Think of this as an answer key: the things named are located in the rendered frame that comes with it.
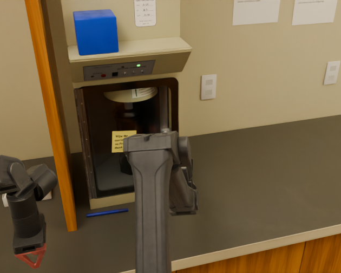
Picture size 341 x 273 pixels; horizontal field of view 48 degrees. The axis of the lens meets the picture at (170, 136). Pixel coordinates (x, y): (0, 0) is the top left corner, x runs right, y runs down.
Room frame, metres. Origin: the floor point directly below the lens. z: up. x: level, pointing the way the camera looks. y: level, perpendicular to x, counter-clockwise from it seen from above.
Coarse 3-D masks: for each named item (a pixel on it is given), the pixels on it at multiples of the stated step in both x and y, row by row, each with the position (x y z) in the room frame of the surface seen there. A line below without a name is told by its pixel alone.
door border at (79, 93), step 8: (80, 96) 1.02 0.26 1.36; (80, 104) 1.02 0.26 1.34; (80, 112) 1.02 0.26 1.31; (80, 120) 1.02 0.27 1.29; (80, 136) 1.01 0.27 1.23; (88, 136) 1.02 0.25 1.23; (88, 144) 1.02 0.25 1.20; (88, 152) 1.02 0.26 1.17; (88, 160) 1.02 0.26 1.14; (88, 168) 1.02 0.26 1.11; (88, 176) 1.02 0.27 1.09; (88, 192) 1.01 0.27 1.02
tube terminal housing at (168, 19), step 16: (64, 0) 1.03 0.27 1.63; (80, 0) 1.04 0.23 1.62; (96, 0) 1.05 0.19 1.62; (112, 0) 1.06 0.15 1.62; (128, 0) 1.07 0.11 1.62; (160, 0) 1.09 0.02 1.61; (176, 0) 1.11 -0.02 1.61; (64, 16) 1.03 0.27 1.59; (128, 16) 1.07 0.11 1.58; (160, 16) 1.09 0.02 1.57; (176, 16) 1.11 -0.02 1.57; (128, 32) 1.07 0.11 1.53; (144, 32) 1.08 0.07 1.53; (160, 32) 1.09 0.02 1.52; (176, 32) 1.11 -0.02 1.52; (112, 80) 1.06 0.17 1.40; (128, 80) 1.07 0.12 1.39; (96, 208) 1.03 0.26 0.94
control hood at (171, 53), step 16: (128, 48) 0.99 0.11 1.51; (144, 48) 0.99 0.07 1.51; (160, 48) 0.99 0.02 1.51; (176, 48) 0.99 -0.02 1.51; (80, 64) 0.94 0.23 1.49; (96, 64) 0.95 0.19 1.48; (160, 64) 1.02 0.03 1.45; (176, 64) 1.04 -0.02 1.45; (80, 80) 1.00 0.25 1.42; (96, 80) 1.02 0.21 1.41
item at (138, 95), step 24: (96, 96) 1.03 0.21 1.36; (120, 96) 1.05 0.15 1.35; (144, 96) 1.07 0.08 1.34; (168, 96) 1.09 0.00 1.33; (96, 120) 1.03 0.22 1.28; (120, 120) 1.05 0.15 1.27; (144, 120) 1.07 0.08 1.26; (168, 120) 1.09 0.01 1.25; (96, 144) 1.03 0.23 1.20; (96, 168) 1.02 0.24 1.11; (120, 168) 1.04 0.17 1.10; (96, 192) 1.02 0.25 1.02; (120, 192) 1.04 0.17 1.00
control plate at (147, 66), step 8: (104, 64) 0.96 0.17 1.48; (112, 64) 0.97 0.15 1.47; (120, 64) 0.97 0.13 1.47; (128, 64) 0.98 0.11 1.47; (136, 64) 0.99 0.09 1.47; (144, 64) 1.00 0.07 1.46; (152, 64) 1.01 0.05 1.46; (88, 72) 0.97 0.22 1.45; (96, 72) 0.98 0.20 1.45; (104, 72) 0.99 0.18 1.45; (112, 72) 1.00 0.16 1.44; (120, 72) 1.01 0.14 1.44; (128, 72) 1.02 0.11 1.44; (136, 72) 1.03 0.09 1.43; (144, 72) 1.03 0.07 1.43; (88, 80) 1.00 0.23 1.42
